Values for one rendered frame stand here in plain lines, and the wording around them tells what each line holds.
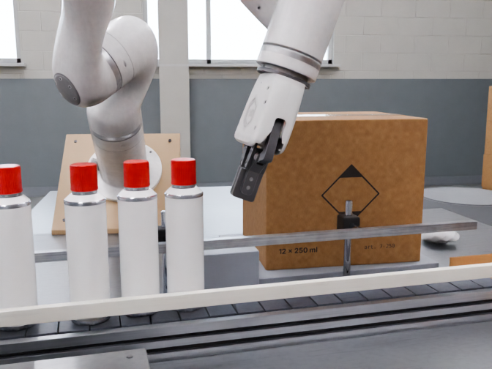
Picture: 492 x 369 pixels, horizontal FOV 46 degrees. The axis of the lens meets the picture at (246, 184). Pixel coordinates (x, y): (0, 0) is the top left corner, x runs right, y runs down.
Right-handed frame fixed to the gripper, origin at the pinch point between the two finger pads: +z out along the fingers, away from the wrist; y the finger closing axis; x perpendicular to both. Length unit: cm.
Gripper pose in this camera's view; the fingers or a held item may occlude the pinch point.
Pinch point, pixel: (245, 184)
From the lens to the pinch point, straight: 78.3
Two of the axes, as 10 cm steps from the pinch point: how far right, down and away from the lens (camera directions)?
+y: 2.6, 1.7, -9.5
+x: 9.1, 3.0, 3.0
